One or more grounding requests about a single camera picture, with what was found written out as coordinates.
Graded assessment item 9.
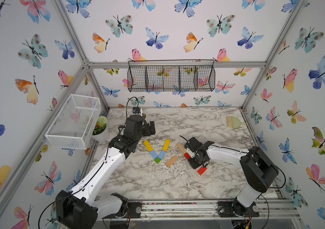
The red block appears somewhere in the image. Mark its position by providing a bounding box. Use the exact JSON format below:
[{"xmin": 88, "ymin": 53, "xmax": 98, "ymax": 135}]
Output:
[
  {"xmin": 184, "ymin": 153, "xmax": 191, "ymax": 160},
  {"xmin": 197, "ymin": 166, "xmax": 207, "ymax": 176}
]

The yellow block long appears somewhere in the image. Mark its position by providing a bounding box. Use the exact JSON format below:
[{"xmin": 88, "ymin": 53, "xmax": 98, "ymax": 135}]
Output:
[
  {"xmin": 143, "ymin": 140, "xmax": 153, "ymax": 152},
  {"xmin": 163, "ymin": 139, "xmax": 171, "ymax": 152}
]

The blue block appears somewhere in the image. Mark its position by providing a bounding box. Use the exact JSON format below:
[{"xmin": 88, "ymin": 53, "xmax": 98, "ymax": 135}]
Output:
[
  {"xmin": 149, "ymin": 150, "xmax": 158, "ymax": 159},
  {"xmin": 158, "ymin": 150, "xmax": 166, "ymax": 160}
]

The natural wood block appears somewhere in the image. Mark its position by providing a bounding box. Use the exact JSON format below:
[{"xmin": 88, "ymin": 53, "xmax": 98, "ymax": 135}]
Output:
[
  {"xmin": 165, "ymin": 156, "xmax": 179, "ymax": 168},
  {"xmin": 176, "ymin": 143, "xmax": 186, "ymax": 155}
]

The green small block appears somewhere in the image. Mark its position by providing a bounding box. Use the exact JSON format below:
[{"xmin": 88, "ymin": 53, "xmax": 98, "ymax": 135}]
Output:
[{"xmin": 154, "ymin": 157, "xmax": 161, "ymax": 164}]

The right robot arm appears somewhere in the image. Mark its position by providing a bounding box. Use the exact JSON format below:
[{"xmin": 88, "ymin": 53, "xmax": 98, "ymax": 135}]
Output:
[{"xmin": 184, "ymin": 137, "xmax": 280, "ymax": 210}]

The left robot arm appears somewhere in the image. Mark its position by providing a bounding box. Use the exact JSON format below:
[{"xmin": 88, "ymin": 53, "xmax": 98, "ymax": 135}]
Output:
[{"xmin": 55, "ymin": 114, "xmax": 156, "ymax": 229}]

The white pot flowering plant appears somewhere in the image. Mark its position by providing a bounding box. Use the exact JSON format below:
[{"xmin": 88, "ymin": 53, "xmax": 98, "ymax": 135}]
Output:
[{"xmin": 92, "ymin": 115, "xmax": 110, "ymax": 142}]

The green hand brush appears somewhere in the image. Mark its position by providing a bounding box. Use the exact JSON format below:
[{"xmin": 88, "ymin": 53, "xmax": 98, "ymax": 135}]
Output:
[{"xmin": 226, "ymin": 116, "xmax": 247, "ymax": 129}]

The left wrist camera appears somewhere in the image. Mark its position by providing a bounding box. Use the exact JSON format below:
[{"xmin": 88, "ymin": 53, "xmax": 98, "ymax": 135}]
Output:
[{"xmin": 132, "ymin": 107, "xmax": 142, "ymax": 116}]

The black wire wall basket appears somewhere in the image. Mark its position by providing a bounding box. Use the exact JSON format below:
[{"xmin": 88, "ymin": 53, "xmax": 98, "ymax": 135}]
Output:
[{"xmin": 124, "ymin": 60, "xmax": 216, "ymax": 93}]

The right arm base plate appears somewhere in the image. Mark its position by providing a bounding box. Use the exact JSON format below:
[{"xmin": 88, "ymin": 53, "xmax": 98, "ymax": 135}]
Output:
[{"xmin": 217, "ymin": 200, "xmax": 260, "ymax": 218}]

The white mesh wall basket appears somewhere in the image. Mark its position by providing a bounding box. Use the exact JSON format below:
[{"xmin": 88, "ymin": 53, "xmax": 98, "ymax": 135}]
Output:
[{"xmin": 45, "ymin": 94, "xmax": 101, "ymax": 149}]

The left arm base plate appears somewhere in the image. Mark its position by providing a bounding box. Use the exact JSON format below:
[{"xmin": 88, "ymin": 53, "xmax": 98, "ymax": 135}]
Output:
[{"xmin": 127, "ymin": 201, "xmax": 142, "ymax": 219}]

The aluminium front rail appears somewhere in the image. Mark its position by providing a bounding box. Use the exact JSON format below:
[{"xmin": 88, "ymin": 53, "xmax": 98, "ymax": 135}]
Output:
[{"xmin": 60, "ymin": 198, "xmax": 301, "ymax": 221}]

